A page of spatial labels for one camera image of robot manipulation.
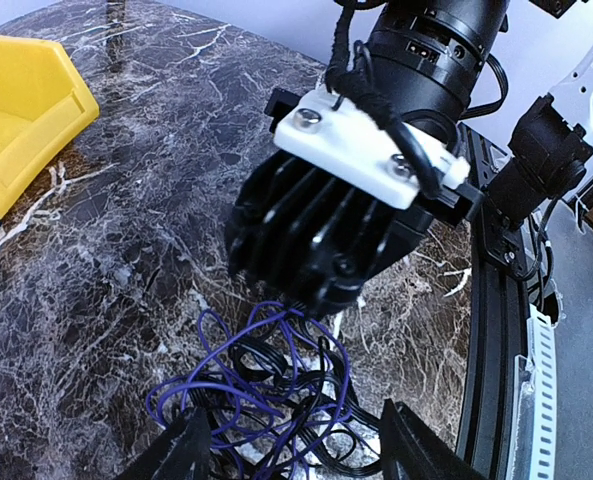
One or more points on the yellow bin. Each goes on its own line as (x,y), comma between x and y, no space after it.
(44,105)

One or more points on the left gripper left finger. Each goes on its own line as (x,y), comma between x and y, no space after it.
(182,451)

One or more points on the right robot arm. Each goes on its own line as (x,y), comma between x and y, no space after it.
(423,52)

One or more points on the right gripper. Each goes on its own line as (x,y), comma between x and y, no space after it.
(346,143)

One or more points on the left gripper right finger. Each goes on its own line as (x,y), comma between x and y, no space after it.
(411,450)

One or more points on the white slotted cable duct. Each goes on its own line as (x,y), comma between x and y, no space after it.
(542,365)

